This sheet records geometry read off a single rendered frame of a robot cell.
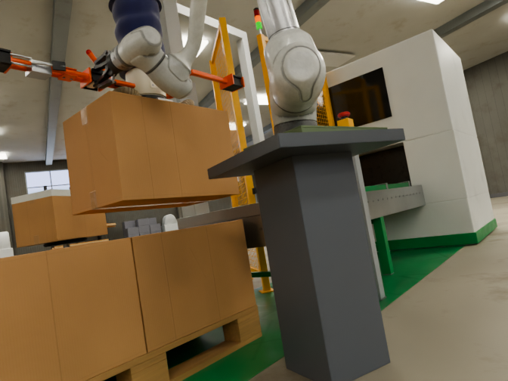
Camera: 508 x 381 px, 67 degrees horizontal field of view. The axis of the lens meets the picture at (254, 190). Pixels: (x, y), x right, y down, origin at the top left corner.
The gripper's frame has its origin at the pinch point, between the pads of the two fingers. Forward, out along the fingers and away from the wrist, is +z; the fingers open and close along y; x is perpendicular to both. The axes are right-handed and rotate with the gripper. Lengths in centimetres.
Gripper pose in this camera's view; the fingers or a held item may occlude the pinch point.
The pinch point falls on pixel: (93, 79)
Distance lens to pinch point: 174.7
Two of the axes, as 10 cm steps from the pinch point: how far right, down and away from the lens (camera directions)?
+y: 1.6, 9.8, -0.8
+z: -7.6, 1.7, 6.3
